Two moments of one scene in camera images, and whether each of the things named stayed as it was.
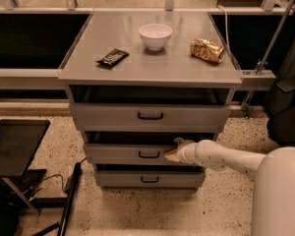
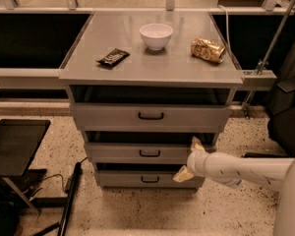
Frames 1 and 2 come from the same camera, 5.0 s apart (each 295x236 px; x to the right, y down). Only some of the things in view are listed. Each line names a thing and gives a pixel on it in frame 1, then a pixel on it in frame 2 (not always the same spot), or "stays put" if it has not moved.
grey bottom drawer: [149, 176] stays put
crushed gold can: [206, 49] stays put
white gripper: [183, 153] → [196, 161]
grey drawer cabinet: [138, 82] stays put
